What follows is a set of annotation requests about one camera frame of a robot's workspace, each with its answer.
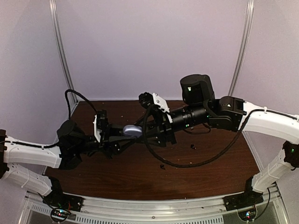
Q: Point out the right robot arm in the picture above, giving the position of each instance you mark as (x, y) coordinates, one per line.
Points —
(227, 113)

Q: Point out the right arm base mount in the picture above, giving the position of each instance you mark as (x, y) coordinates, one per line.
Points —
(244, 204)

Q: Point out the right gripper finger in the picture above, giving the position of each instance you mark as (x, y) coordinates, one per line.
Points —
(152, 142)
(151, 121)

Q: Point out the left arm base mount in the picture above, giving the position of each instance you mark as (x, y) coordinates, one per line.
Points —
(61, 208)

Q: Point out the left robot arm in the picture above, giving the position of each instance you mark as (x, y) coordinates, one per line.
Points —
(64, 155)

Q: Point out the purple earbud charging case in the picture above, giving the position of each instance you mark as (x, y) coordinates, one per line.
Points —
(132, 131)

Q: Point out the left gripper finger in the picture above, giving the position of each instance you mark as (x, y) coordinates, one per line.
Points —
(115, 129)
(122, 144)

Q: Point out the left aluminium post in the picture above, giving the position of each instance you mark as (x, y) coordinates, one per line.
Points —
(59, 42)

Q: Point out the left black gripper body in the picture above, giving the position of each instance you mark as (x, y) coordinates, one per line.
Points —
(104, 145)

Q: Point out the aluminium post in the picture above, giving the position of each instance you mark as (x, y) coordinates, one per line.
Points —
(248, 20)
(59, 42)

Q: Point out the right aluminium post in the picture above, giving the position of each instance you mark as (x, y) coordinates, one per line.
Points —
(248, 20)

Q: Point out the aluminium front rail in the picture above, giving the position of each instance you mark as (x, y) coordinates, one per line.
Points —
(207, 210)

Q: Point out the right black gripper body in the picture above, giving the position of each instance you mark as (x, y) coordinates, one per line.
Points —
(165, 129)

